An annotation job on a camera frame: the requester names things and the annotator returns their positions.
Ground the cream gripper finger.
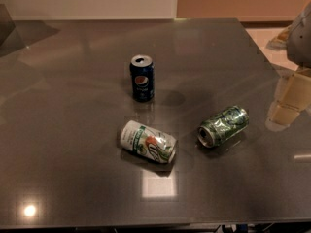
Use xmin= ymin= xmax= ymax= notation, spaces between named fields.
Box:
xmin=265 ymin=67 xmax=311 ymax=131

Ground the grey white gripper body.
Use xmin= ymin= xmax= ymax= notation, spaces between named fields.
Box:
xmin=287 ymin=3 xmax=311 ymax=68

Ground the green soda can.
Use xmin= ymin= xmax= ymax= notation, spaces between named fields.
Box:
xmin=197 ymin=106 xmax=249 ymax=148

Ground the blue Pepsi can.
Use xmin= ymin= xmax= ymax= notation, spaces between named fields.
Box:
xmin=129 ymin=54 xmax=155 ymax=102

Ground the white 7UP can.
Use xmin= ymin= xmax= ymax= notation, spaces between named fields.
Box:
xmin=120 ymin=120 xmax=177 ymax=164

